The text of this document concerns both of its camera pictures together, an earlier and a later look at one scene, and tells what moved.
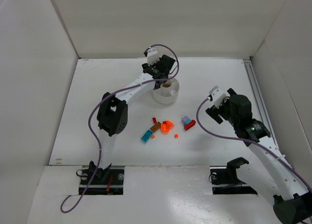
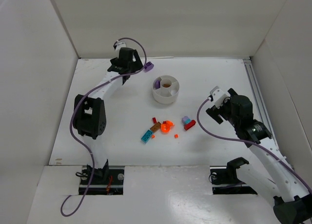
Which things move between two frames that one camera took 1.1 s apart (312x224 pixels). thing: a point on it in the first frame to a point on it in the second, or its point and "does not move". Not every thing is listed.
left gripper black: (154, 71) to (118, 68)
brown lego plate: (156, 127) does not move
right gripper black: (217, 113) does not move
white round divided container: (167, 92) does not move
